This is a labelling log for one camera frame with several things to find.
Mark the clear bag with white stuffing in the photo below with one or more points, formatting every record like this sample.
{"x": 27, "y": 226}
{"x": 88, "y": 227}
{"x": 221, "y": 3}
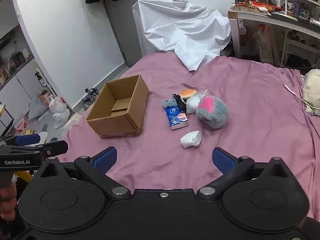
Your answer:
{"x": 194, "y": 101}

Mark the grey door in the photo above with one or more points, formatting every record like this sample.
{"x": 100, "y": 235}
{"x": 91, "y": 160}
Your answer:
{"x": 122, "y": 22}

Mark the white draped cover sheet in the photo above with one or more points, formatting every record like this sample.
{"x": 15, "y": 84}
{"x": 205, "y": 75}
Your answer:
{"x": 196, "y": 35}

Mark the white storage cabinet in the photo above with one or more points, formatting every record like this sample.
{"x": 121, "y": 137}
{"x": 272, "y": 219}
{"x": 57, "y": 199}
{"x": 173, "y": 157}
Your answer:
{"x": 24, "y": 91}

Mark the cardboard box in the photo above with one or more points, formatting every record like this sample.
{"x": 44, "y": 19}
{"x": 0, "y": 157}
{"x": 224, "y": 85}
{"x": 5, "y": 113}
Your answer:
{"x": 120, "y": 107}

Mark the person's left hand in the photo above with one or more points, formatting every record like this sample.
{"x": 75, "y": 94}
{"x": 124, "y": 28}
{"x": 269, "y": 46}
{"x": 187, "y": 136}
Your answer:
{"x": 8, "y": 202}

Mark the beige pillow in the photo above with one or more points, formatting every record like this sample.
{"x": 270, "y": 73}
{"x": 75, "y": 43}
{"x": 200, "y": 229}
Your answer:
{"x": 311, "y": 91}

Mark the white desk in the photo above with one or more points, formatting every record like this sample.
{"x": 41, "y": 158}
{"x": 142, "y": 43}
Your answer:
{"x": 235, "y": 15}

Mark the grey pink plush toy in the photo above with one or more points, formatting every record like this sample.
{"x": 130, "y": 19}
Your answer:
{"x": 213, "y": 111}

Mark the grey sneakers pair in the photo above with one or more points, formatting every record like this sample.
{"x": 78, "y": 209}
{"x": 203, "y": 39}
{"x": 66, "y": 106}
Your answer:
{"x": 90, "y": 97}

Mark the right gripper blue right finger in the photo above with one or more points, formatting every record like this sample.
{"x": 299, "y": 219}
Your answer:
{"x": 233, "y": 170}

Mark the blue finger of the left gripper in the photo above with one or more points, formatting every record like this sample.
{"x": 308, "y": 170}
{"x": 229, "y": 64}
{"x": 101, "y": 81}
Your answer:
{"x": 25, "y": 140}

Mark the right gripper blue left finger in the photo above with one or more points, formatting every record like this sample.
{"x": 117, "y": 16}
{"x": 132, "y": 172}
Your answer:
{"x": 94, "y": 169}

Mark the pink bed sheet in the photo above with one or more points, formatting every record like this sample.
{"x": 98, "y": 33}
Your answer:
{"x": 250, "y": 109}

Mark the white plastic bag on floor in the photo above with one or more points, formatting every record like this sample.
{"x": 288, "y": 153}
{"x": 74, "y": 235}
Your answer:
{"x": 59, "y": 110}

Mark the small grey plush toy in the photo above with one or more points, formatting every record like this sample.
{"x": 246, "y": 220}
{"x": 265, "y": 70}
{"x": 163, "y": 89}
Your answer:
{"x": 169, "y": 103}

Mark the blue tissue pack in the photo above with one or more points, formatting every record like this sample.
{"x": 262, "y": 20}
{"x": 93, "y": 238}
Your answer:
{"x": 177, "y": 118}

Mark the black dotted fabric pouch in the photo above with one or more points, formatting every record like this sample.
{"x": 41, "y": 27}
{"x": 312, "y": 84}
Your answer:
{"x": 180, "y": 102}

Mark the plush hamburger toy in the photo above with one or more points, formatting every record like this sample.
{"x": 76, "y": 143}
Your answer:
{"x": 187, "y": 93}

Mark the white crumpled tissue bag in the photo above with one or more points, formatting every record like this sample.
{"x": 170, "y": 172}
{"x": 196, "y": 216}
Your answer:
{"x": 191, "y": 139}

